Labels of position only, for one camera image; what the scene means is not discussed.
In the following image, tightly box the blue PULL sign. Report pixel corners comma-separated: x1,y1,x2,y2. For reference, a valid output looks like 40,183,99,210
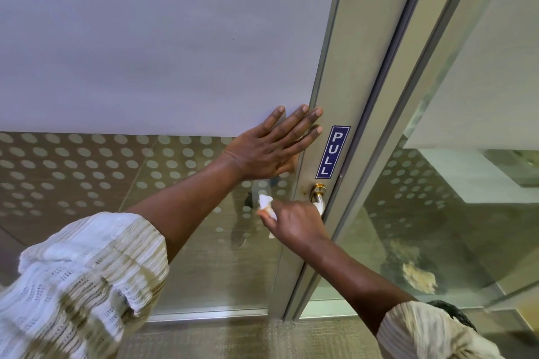
316,125,351,180

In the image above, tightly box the person's left forearm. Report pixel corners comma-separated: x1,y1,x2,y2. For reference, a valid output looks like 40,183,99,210
126,152,245,265

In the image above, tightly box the person's right hand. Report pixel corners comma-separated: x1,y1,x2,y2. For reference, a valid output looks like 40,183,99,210
257,200,331,251

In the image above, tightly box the white tissue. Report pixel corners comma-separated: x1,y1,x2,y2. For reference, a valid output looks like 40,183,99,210
257,194,325,240

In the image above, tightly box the silver door handle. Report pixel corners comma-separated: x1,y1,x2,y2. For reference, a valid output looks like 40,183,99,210
309,182,327,206

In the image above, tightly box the frosted glass partition panel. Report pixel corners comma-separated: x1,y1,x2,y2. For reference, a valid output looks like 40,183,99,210
294,0,539,320

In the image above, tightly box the white striped left sleeve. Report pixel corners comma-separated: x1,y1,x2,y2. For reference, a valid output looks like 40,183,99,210
0,211,170,359

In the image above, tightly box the person's right forearm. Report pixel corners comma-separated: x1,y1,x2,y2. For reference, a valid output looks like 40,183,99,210
301,236,418,337

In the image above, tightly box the frosted glass door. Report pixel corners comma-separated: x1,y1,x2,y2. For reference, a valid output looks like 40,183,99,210
0,0,430,321

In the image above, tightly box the black trash bin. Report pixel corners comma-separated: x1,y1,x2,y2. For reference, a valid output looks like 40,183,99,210
427,300,479,334

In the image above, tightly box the person's left hand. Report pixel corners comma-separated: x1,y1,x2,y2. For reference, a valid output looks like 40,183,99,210
222,104,324,182

